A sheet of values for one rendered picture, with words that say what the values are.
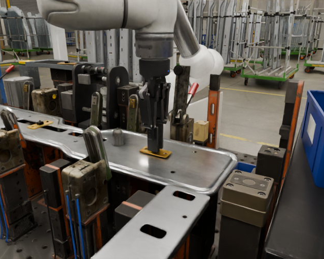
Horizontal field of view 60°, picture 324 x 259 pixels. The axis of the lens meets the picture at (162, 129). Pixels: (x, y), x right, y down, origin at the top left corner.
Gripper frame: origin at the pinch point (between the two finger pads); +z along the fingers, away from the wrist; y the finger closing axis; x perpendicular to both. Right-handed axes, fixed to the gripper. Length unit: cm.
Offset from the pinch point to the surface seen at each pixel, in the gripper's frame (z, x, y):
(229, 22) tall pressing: -39, -208, -751
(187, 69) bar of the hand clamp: -15.9, 1.8, -15.6
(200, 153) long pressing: 4.6, 10.6, -5.8
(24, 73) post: -6, -94, -30
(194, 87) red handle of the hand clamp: -9.1, 0.6, -23.9
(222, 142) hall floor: 105, -55, -250
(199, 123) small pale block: -1.8, 8.0, -11.1
